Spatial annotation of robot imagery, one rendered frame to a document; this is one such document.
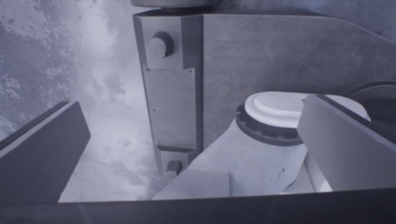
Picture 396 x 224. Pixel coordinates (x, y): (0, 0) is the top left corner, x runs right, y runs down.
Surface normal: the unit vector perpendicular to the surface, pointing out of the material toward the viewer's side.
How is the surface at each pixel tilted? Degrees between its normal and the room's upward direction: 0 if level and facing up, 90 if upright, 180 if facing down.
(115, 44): 0
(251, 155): 90
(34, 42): 0
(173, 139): 0
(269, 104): 90
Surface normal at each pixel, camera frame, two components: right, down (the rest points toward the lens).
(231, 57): -0.16, 0.52
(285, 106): -0.01, -0.85
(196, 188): 0.06, -0.99
